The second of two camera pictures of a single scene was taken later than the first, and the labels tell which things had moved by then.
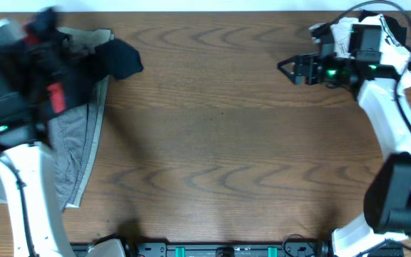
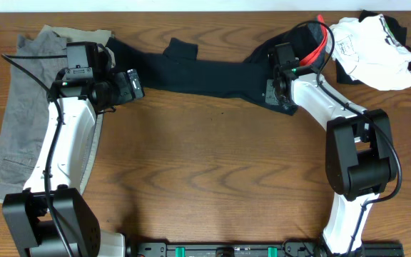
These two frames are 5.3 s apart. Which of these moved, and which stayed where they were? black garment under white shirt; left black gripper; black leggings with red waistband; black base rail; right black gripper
Moved: left black gripper; black leggings with red waistband; right black gripper
Stayed: black base rail; black garment under white shirt
